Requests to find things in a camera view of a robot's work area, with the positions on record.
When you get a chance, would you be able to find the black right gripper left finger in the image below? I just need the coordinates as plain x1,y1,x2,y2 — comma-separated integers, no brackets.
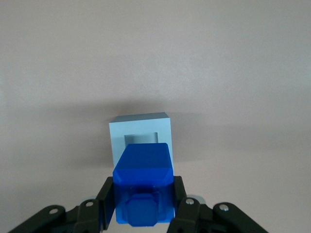
7,177,116,233

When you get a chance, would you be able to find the gray square base block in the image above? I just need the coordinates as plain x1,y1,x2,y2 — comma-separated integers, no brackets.
108,112,173,170

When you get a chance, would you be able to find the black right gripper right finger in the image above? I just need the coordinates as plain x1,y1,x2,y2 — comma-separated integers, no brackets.
167,176,268,233

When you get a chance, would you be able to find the blue square plastic part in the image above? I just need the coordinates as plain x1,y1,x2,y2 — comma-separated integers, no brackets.
112,143,176,227

